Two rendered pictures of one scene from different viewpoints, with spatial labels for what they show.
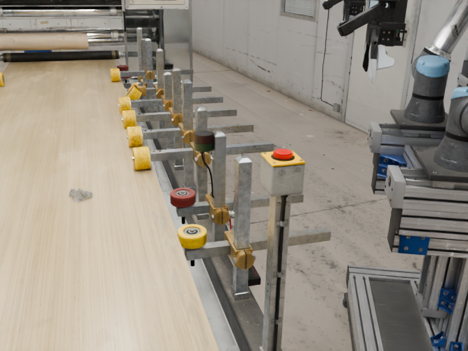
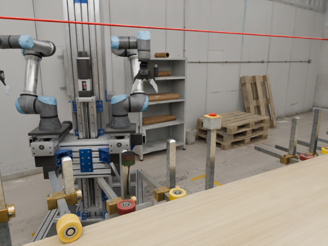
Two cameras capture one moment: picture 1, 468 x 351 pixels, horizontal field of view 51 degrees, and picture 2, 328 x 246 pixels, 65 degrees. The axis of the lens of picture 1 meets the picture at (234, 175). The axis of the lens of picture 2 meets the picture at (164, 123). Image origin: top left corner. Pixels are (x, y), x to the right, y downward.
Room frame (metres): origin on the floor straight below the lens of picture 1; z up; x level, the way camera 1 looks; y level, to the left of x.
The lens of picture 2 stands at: (1.49, 1.18, 1.51)
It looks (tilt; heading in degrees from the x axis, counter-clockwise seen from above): 14 degrees down; 257
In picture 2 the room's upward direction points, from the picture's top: straight up
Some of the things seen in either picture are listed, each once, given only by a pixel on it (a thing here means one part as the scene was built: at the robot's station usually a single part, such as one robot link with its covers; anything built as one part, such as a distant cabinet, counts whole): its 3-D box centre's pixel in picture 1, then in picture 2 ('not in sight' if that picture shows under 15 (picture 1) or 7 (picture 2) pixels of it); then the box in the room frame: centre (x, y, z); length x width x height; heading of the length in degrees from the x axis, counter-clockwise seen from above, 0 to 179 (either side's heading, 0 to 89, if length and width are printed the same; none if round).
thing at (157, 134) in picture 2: not in sight; (156, 106); (0.67, -2.92, 0.78); 0.90 x 0.45 x 1.55; 23
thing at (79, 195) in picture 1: (79, 191); not in sight; (1.40, 0.48, 0.91); 0.09 x 0.07 x 0.02; 41
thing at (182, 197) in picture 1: (182, 207); (126, 215); (1.43, 0.16, 0.85); 0.08 x 0.08 x 0.11
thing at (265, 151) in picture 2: not in sight; (279, 155); (0.28, -0.36, 0.83); 0.44 x 0.03 x 0.04; 106
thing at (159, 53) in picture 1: (161, 94); not in sight; (2.62, 0.40, 0.93); 0.04 x 0.04 x 0.48; 16
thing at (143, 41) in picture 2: not in sight; (143, 41); (1.26, -0.36, 1.62); 0.09 x 0.08 x 0.11; 90
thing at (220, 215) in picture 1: (216, 208); (121, 204); (1.44, 0.06, 0.85); 0.14 x 0.06 x 0.05; 16
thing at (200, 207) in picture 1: (241, 203); (112, 196); (1.48, -0.03, 0.84); 0.43 x 0.03 x 0.04; 106
